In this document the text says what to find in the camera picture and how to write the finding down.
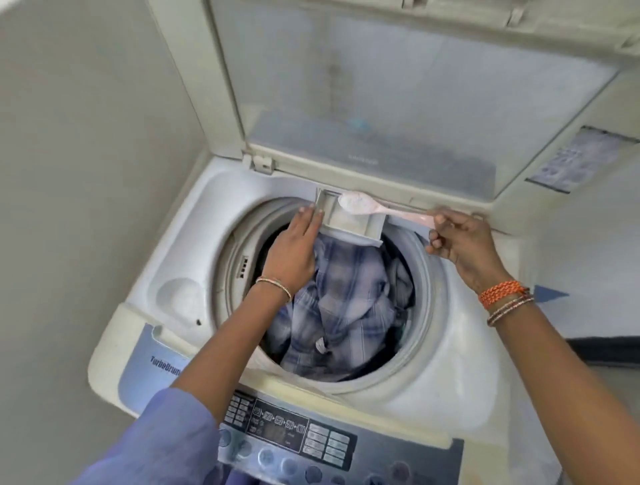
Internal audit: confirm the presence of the white detergent drawer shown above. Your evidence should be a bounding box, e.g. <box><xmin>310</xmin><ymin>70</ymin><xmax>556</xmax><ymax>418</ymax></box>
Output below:
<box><xmin>313</xmin><ymin>187</ymin><xmax>386</xmax><ymax>247</ymax></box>

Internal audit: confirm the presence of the orange thread bracelet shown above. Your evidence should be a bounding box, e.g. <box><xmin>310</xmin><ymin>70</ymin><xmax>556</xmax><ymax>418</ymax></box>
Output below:
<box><xmin>478</xmin><ymin>279</ymin><xmax>530</xmax><ymax>309</ymax></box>

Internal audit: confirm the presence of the beaded green red bangle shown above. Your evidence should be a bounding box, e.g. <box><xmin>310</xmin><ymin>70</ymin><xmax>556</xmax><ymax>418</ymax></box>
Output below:
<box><xmin>486</xmin><ymin>294</ymin><xmax>535</xmax><ymax>328</ymax></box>

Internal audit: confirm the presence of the white blue washing machine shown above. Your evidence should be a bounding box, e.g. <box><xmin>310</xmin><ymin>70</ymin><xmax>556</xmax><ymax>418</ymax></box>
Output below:
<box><xmin>87</xmin><ymin>0</ymin><xmax>640</xmax><ymax>485</ymax></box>

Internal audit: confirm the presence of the person's left forearm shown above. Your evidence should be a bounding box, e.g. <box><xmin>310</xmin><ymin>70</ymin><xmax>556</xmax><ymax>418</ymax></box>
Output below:
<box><xmin>169</xmin><ymin>284</ymin><xmax>292</xmax><ymax>426</ymax></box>

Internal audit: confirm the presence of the person's blue tunic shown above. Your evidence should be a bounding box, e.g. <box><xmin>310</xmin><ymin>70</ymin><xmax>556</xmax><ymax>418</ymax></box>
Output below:
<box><xmin>72</xmin><ymin>387</ymin><xmax>223</xmax><ymax>485</ymax></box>

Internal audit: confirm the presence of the person's right forearm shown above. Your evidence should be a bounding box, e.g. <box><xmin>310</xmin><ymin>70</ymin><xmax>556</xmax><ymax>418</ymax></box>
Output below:
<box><xmin>493</xmin><ymin>299</ymin><xmax>640</xmax><ymax>485</ymax></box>

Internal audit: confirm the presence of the thin multicolour bangle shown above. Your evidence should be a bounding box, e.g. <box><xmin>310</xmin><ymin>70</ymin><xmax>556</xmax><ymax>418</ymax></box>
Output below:
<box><xmin>255</xmin><ymin>276</ymin><xmax>293</xmax><ymax>303</ymax></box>

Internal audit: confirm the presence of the person's right hand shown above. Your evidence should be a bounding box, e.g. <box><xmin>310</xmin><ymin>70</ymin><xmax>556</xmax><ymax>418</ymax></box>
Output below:
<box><xmin>425</xmin><ymin>207</ymin><xmax>513</xmax><ymax>296</ymax></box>

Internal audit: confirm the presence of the blue plaid shirt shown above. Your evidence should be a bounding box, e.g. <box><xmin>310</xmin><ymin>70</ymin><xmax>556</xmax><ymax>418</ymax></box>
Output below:
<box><xmin>262</xmin><ymin>232</ymin><xmax>416</xmax><ymax>383</ymax></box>

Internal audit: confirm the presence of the pink plastic spoon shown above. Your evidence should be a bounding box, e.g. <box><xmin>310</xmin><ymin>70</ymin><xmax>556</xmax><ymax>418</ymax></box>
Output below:
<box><xmin>337</xmin><ymin>191</ymin><xmax>439</xmax><ymax>227</ymax></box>

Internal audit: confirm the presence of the person's left hand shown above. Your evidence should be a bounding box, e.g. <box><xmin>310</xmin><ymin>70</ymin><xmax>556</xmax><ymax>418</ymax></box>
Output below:
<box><xmin>261</xmin><ymin>205</ymin><xmax>327</xmax><ymax>296</ymax></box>

